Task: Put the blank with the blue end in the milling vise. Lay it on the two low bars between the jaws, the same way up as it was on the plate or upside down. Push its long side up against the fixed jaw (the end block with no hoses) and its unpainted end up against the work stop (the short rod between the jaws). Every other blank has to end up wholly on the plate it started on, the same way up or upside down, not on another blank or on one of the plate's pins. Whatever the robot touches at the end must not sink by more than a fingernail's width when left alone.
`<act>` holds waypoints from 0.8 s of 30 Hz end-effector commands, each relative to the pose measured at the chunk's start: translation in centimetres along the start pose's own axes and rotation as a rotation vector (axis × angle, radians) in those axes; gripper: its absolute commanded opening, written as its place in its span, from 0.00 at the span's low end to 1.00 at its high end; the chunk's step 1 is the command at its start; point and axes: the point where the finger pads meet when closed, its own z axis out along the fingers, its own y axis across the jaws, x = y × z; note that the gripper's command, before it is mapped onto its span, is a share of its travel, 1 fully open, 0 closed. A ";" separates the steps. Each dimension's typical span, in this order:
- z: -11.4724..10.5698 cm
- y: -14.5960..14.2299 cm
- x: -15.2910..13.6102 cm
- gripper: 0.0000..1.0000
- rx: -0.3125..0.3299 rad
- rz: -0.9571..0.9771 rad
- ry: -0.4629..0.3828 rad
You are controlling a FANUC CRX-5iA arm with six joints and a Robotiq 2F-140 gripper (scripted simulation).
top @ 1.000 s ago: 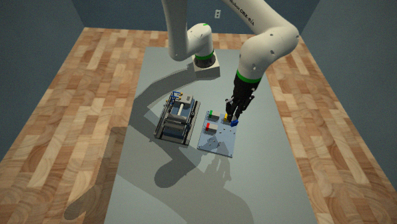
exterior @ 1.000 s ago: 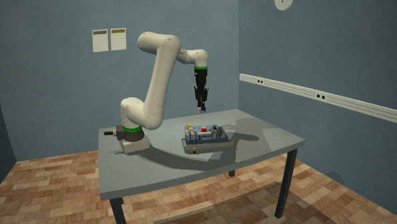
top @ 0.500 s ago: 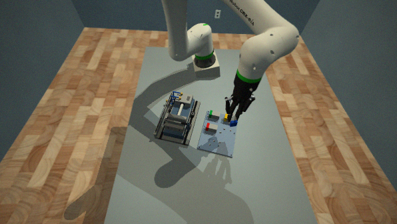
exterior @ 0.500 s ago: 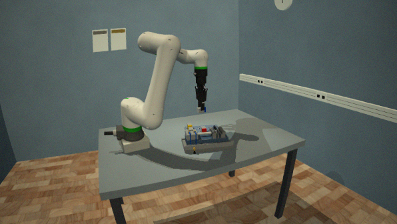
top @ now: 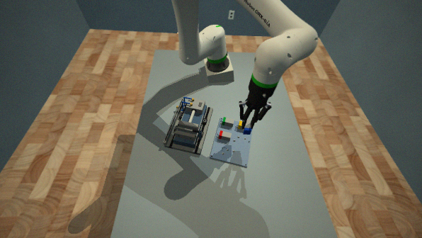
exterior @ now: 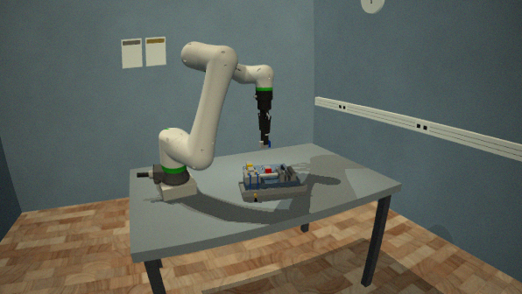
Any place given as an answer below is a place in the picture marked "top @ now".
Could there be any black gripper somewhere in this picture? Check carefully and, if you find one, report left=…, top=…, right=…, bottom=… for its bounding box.
left=239, top=92, right=272, bottom=129

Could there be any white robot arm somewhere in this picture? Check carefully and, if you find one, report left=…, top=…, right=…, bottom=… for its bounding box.
left=172, top=0, right=318, bottom=98

